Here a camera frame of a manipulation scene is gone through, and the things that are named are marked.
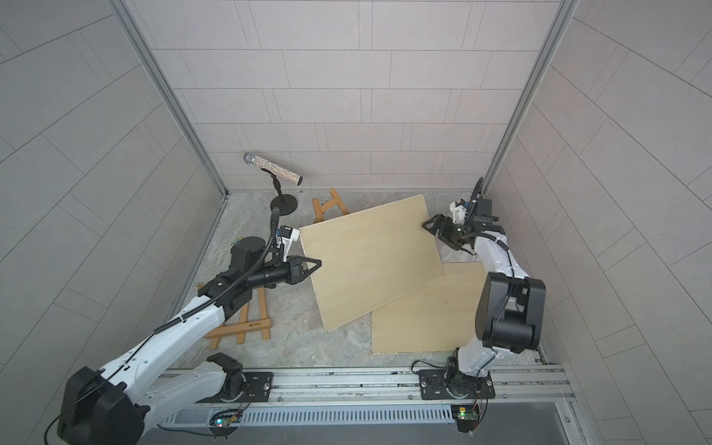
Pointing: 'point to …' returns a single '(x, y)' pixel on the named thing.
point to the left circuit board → (224, 423)
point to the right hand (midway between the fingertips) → (432, 226)
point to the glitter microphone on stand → (286, 203)
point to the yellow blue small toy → (237, 240)
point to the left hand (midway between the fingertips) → (323, 266)
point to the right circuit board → (466, 416)
